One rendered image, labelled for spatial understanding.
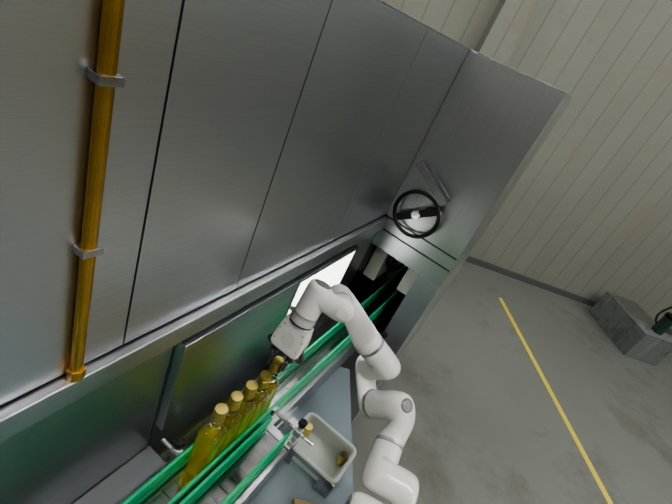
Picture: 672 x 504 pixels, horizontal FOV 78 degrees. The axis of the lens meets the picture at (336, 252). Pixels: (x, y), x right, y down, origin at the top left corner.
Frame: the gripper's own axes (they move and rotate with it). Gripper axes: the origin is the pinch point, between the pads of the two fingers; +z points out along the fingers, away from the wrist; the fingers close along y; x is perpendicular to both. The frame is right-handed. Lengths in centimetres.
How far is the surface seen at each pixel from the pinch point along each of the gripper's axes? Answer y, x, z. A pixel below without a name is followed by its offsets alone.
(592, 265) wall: 148, 523, -75
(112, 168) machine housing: -15, -65, -48
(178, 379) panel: -12.0, -27.3, 4.5
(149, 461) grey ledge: -11.0, -22.7, 36.0
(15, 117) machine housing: -15, -78, -52
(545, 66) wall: -25, 375, -219
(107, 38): -13, -73, -64
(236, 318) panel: -11.9, -14.3, -11.4
